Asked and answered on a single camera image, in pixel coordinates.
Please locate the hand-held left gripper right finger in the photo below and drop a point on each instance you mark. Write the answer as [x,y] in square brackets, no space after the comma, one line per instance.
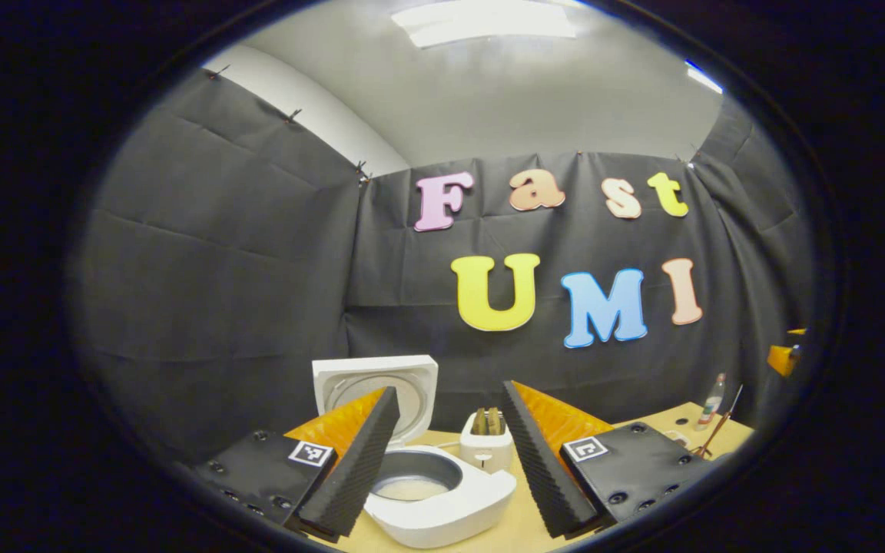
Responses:
[542,468]

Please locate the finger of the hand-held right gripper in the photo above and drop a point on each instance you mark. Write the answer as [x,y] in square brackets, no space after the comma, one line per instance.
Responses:
[785,357]

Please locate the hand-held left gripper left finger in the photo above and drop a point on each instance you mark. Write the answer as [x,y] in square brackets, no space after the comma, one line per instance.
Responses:
[354,476]

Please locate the white rice layer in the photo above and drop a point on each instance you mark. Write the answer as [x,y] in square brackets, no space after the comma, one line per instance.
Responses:
[412,488]

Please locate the white rice cooker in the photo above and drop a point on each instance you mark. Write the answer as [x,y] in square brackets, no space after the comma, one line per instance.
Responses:
[458,507]

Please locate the brown wooden spoon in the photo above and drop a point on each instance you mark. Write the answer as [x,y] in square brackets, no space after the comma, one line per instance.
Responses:
[719,422]

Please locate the white toaster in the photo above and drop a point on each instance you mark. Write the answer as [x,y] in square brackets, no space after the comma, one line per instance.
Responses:
[488,453]

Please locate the brown bread slice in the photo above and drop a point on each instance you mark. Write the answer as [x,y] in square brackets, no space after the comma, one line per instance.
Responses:
[495,421]
[479,422]

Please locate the clear plastic water bottle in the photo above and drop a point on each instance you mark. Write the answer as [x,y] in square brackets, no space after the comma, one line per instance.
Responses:
[712,403]

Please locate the white divided snack tray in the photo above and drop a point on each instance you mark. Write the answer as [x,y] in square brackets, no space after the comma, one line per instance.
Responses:
[674,438]

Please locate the black backdrop cloth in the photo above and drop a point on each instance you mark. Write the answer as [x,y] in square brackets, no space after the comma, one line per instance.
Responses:
[220,269]

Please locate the small ceiling light panel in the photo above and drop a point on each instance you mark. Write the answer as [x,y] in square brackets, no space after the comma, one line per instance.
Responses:
[704,77]

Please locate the large ceiling light panel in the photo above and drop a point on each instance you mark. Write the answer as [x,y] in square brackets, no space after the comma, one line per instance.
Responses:
[481,21]

